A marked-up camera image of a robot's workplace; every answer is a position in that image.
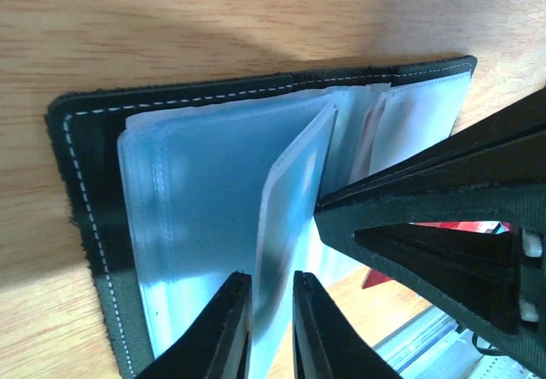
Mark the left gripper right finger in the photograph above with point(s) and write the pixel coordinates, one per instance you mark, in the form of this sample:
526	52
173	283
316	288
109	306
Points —
324	343

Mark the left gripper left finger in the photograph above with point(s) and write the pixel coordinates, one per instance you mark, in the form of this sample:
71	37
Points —
218	343

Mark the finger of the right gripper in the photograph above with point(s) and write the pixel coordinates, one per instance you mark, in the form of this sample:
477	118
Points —
520	119
461	250

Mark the black leather card holder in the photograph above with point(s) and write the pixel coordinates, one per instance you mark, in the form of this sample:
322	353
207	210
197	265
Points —
166	182

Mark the blue card pile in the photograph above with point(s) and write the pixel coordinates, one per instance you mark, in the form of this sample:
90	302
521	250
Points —
287	206

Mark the aluminium table edge rail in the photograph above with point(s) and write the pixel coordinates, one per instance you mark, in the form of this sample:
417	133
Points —
435	345

